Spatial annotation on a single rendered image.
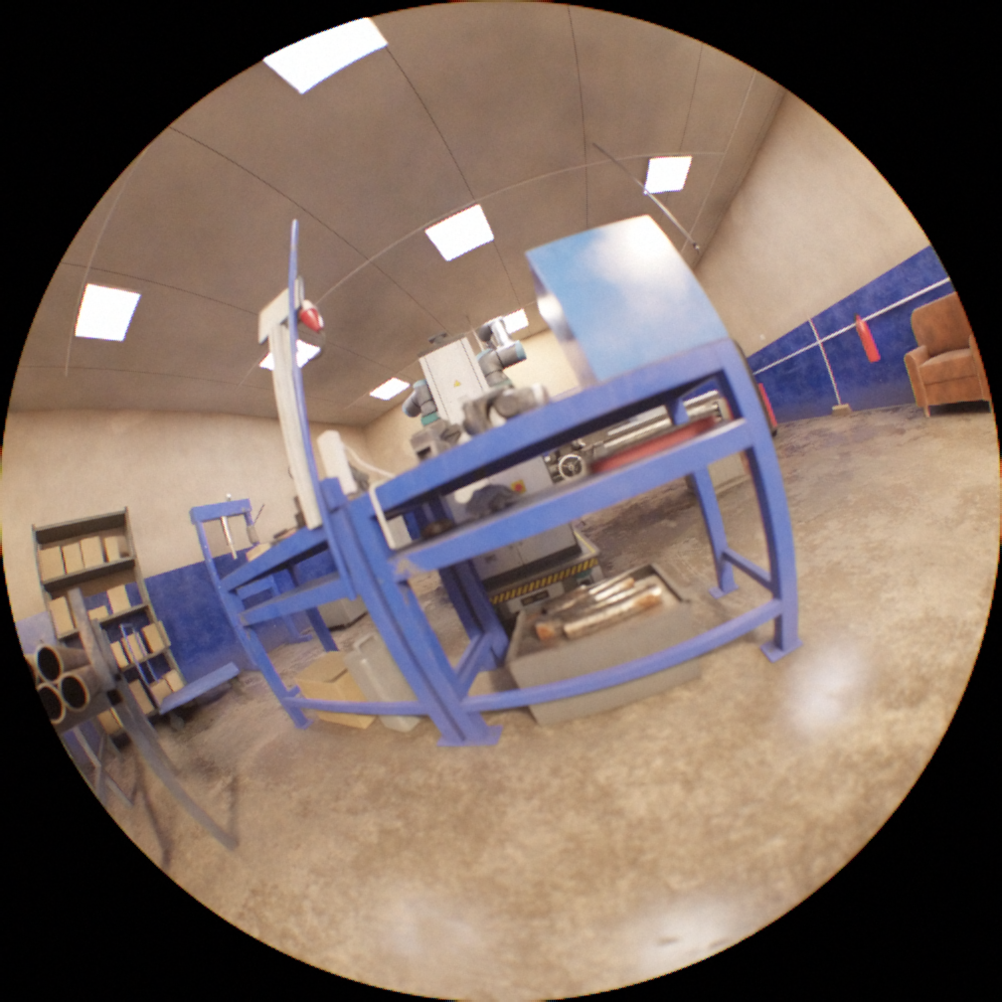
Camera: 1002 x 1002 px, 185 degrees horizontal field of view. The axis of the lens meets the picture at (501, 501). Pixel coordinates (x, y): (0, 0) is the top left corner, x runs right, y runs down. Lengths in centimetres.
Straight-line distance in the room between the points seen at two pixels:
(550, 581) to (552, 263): 116
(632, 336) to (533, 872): 116
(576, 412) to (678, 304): 37
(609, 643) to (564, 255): 98
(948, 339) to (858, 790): 344
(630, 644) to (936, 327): 367
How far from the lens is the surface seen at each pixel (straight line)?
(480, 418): 87
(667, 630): 89
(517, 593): 137
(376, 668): 123
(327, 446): 99
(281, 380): 111
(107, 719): 369
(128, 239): 320
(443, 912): 85
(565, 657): 88
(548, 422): 67
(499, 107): 306
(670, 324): 77
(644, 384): 70
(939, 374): 349
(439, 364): 207
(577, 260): 82
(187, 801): 134
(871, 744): 88
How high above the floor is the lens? 72
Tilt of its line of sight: 1 degrees down
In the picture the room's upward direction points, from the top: 22 degrees counter-clockwise
